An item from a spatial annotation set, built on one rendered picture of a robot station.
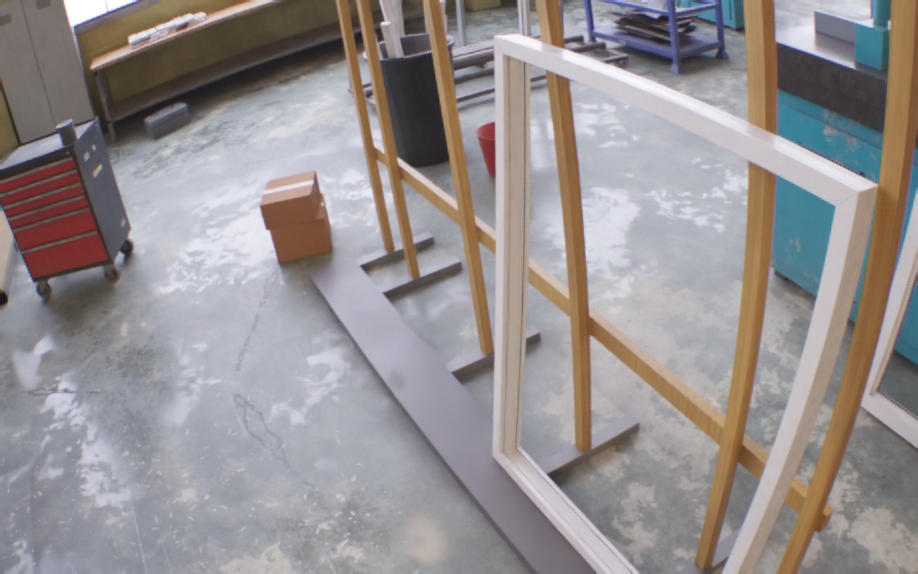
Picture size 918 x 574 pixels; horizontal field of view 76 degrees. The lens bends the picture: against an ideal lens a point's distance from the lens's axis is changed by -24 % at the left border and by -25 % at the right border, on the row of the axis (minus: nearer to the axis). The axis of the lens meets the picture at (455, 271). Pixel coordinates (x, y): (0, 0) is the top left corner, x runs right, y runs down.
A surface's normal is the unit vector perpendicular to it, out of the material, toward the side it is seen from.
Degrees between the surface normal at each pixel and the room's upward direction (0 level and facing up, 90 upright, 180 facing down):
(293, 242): 90
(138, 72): 90
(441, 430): 0
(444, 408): 0
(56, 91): 90
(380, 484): 0
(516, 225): 90
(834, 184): 82
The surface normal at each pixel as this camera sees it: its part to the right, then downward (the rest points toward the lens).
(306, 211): 0.08, 0.53
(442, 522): -0.14, -0.83
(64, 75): 0.46, 0.42
